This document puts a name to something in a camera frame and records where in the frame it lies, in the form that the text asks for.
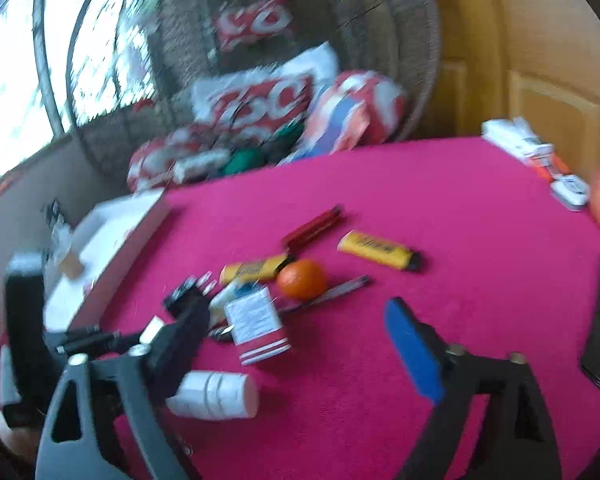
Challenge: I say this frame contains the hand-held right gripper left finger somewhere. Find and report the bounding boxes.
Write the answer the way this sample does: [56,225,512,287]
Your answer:
[35,299,212,480]

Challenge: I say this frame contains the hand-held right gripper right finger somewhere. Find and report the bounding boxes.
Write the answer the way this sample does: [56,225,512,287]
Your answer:
[385,297,563,480]

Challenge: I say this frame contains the white plastic bottle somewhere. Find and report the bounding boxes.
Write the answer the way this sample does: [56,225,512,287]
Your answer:
[166,370,259,421]

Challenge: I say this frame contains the white tray red sides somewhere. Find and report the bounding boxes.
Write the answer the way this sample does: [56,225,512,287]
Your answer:
[44,189,172,333]

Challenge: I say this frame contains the yellow lighter black base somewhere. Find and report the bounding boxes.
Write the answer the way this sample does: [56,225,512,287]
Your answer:
[337,229,422,274]

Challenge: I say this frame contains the orange fruit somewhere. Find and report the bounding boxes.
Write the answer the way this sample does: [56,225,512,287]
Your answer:
[276,258,329,304]

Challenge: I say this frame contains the person's left hand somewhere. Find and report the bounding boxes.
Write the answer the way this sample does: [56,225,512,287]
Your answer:
[0,410,38,467]

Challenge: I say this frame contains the black metal clip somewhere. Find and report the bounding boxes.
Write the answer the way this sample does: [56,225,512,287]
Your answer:
[162,272,217,312]

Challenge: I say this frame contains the cream tube white cap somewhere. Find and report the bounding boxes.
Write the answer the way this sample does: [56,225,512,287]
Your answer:
[209,280,253,313]

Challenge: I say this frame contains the white carton red stripes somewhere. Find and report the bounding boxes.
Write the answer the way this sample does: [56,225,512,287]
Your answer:
[223,285,292,367]

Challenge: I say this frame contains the black figure ornament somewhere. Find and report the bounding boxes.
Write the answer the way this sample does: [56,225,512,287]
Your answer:
[44,199,65,228]

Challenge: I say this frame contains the orange cloth strip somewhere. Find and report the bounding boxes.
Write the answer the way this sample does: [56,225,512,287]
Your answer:
[0,169,27,212]

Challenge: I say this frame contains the pink tablecloth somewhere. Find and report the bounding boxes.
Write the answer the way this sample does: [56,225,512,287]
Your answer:
[0,135,600,480]

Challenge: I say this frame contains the red slim box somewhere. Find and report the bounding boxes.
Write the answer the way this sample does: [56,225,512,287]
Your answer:
[281,204,345,257]

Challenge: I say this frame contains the white power strip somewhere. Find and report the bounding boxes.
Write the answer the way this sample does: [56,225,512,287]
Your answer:
[171,148,232,184]

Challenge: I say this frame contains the red white round seat cushion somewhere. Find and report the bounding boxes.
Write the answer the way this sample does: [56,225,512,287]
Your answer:
[126,124,223,192]

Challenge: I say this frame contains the green cloth item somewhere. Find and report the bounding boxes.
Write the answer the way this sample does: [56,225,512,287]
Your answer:
[224,146,267,177]

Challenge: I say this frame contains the small white device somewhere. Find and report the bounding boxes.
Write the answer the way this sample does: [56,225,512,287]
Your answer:
[550,174,592,212]

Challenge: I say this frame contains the orange plastic tool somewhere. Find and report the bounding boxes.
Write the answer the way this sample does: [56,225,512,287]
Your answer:
[532,152,574,184]

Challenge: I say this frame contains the white cardboard box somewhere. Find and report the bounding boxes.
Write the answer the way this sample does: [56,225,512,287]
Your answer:
[481,116,556,172]

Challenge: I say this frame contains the plaid pink blue cushion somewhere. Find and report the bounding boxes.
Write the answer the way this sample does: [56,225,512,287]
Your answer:
[280,94,372,165]

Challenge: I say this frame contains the red white patterned cushion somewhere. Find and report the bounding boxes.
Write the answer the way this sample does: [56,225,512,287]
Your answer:
[206,74,317,134]

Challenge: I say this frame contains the red white bolster cushion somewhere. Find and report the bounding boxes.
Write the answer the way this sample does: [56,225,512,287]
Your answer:
[325,69,407,147]

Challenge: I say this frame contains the metal chair stand pole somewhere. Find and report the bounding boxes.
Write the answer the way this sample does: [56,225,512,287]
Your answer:
[31,0,65,137]

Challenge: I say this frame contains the wooden door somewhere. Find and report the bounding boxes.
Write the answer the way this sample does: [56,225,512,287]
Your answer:
[440,0,600,183]

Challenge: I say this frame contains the white pillow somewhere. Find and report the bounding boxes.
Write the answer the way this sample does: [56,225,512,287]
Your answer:
[191,41,342,128]

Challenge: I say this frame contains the wicker hanging egg chair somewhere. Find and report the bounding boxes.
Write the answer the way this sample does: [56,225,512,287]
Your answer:
[65,0,442,196]

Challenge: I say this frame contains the small red patterned cushion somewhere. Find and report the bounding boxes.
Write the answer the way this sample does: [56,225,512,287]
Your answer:
[214,0,294,54]

